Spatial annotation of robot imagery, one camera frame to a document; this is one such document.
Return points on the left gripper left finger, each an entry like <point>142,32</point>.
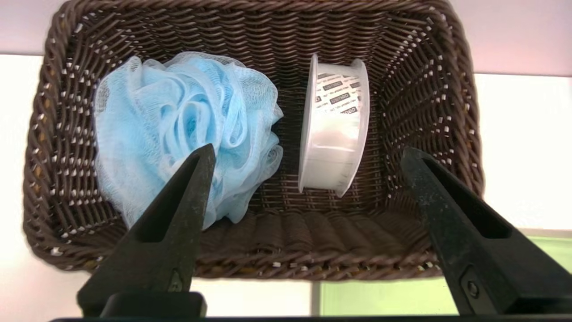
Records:
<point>156,264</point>

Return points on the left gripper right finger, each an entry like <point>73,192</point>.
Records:
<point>491,268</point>

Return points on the blue mesh bath loofah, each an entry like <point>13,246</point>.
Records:
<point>178,116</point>

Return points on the white tape roll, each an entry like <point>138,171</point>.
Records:
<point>333,138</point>

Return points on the dark brown wicker basket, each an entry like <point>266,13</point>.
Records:
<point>268,250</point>

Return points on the light green plastic tray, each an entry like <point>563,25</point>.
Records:
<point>380,297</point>

